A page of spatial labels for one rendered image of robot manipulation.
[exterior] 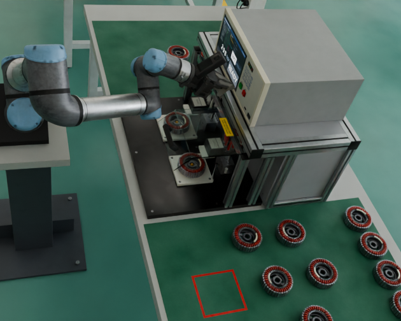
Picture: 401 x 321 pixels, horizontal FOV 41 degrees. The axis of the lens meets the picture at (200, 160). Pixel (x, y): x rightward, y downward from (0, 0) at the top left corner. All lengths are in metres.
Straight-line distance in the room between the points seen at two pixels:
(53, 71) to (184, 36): 1.42
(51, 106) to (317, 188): 1.14
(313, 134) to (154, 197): 0.64
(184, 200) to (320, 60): 0.73
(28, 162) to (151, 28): 1.10
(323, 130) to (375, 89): 2.40
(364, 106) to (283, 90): 2.36
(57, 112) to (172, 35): 1.41
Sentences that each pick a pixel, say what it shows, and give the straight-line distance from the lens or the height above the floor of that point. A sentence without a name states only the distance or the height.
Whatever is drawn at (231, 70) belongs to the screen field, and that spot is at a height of 1.17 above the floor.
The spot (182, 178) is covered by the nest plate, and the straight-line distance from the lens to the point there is 2.12.
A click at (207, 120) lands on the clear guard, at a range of 1.96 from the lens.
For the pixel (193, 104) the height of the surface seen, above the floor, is 0.92.
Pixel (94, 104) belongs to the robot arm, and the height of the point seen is 1.25.
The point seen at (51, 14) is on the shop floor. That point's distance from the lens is 4.29.
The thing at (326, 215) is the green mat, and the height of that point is 0.75.
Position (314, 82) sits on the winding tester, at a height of 1.31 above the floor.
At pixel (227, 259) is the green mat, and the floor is 0.75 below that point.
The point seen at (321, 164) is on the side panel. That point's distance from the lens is 2.08.
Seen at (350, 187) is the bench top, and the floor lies 0.75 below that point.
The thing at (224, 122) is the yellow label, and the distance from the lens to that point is 1.97.
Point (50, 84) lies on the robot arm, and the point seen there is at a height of 1.35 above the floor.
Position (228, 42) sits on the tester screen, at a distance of 2.07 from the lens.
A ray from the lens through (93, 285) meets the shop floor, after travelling 2.71.
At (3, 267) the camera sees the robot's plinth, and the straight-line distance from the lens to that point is 2.77.
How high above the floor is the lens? 2.38
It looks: 47 degrees down
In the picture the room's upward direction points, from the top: 16 degrees clockwise
